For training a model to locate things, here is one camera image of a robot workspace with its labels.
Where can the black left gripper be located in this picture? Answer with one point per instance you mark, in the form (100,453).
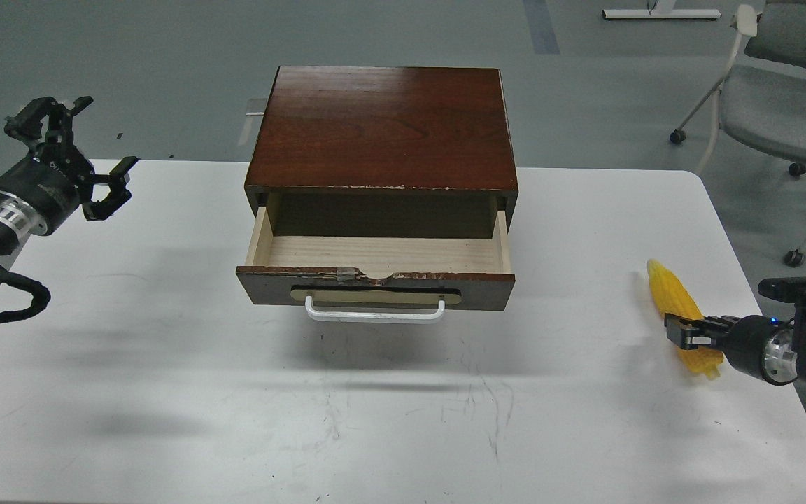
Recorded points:
(44,188)

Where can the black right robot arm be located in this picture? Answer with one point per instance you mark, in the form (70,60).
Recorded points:
(790,290)

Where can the dark wooden drawer cabinet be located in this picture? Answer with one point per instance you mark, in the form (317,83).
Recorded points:
(395,130)

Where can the grey office chair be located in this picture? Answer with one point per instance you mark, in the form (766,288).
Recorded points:
(760,98)

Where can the yellow corn cob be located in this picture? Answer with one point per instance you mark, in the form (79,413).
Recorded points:
(670,297)

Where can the wooden drawer with white handle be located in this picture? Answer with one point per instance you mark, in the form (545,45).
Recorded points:
(379,280)

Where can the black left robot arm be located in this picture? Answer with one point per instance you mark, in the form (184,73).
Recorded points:
(21,297)

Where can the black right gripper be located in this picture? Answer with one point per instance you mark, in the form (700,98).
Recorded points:
(756,346)

